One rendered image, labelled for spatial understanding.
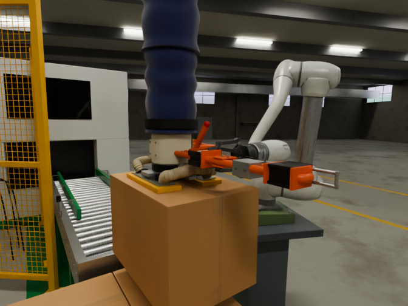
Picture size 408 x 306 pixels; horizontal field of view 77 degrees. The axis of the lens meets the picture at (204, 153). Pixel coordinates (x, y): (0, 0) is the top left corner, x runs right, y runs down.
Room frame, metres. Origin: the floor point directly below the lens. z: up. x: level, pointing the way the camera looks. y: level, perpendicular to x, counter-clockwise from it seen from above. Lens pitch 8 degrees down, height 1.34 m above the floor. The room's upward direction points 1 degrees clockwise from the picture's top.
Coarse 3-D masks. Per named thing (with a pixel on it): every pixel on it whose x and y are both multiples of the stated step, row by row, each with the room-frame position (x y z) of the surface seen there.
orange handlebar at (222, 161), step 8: (208, 144) 1.29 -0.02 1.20; (176, 152) 0.99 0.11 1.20; (184, 152) 0.95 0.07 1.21; (208, 160) 0.81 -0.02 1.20; (216, 160) 0.78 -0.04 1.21; (224, 160) 0.75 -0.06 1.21; (232, 160) 0.78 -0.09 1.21; (232, 168) 0.73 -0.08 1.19; (256, 168) 0.64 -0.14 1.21; (304, 176) 0.54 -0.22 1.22; (312, 176) 0.55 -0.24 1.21
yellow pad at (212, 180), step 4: (196, 176) 1.06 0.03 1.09; (200, 176) 1.06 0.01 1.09; (188, 180) 1.06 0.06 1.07; (192, 180) 1.03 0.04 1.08; (196, 180) 1.01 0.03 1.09; (200, 180) 1.00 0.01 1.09; (204, 180) 1.00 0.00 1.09; (208, 180) 1.00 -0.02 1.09; (212, 180) 1.00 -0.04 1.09; (216, 180) 1.01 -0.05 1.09; (220, 180) 1.02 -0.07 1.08; (196, 184) 1.01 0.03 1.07; (200, 184) 0.98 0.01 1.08; (204, 184) 0.98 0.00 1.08; (208, 184) 0.99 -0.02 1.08; (212, 184) 1.00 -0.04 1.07; (216, 184) 1.01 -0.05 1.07
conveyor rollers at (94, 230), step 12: (72, 180) 3.07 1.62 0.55; (84, 180) 3.13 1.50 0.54; (96, 180) 3.13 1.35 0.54; (60, 192) 2.59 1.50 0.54; (72, 192) 2.58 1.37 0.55; (84, 192) 2.57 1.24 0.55; (96, 192) 2.62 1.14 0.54; (108, 192) 2.61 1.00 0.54; (84, 204) 2.23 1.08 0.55; (96, 204) 2.28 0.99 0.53; (108, 204) 2.26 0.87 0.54; (72, 216) 1.94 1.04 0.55; (84, 216) 1.97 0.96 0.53; (96, 216) 1.95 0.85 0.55; (108, 216) 1.99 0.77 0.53; (84, 228) 1.73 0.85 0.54; (96, 228) 1.77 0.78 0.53; (108, 228) 1.74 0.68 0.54; (84, 240) 1.56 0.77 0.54; (96, 240) 1.54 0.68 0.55; (108, 240) 1.56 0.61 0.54; (84, 252) 1.40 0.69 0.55; (96, 252) 1.43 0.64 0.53; (108, 252) 1.40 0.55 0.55
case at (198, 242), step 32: (128, 192) 1.00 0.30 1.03; (192, 192) 0.88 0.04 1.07; (224, 192) 0.89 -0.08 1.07; (256, 192) 0.95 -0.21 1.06; (128, 224) 1.01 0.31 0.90; (160, 224) 0.77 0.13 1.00; (192, 224) 0.78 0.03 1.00; (224, 224) 0.86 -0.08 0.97; (256, 224) 0.95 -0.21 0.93; (128, 256) 1.01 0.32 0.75; (160, 256) 0.77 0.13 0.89; (192, 256) 0.78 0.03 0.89; (224, 256) 0.86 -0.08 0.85; (256, 256) 0.95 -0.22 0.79; (160, 288) 0.77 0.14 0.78; (192, 288) 0.77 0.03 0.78; (224, 288) 0.85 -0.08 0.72
